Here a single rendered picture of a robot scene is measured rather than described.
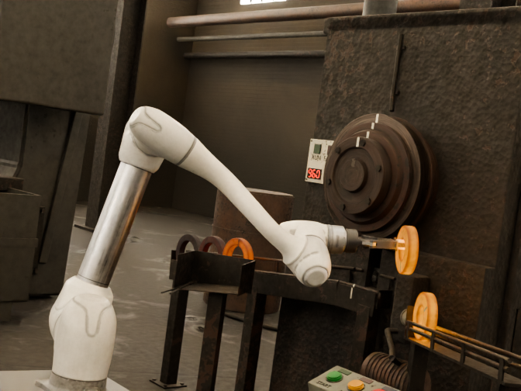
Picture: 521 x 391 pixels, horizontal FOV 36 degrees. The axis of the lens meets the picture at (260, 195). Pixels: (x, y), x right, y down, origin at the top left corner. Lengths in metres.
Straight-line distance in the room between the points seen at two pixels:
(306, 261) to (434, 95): 1.00
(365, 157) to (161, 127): 0.89
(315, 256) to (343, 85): 1.19
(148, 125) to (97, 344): 0.62
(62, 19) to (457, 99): 2.85
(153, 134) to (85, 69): 2.95
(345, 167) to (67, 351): 1.23
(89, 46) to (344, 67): 2.28
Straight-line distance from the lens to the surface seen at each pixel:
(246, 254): 3.49
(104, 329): 2.28
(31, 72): 5.00
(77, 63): 5.19
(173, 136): 2.30
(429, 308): 2.57
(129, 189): 2.45
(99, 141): 9.76
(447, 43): 3.05
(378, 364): 2.76
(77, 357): 2.28
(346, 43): 3.38
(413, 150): 2.86
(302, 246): 2.32
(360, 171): 2.89
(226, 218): 5.84
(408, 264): 2.52
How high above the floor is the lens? 1.14
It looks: 3 degrees down
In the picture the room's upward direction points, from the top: 8 degrees clockwise
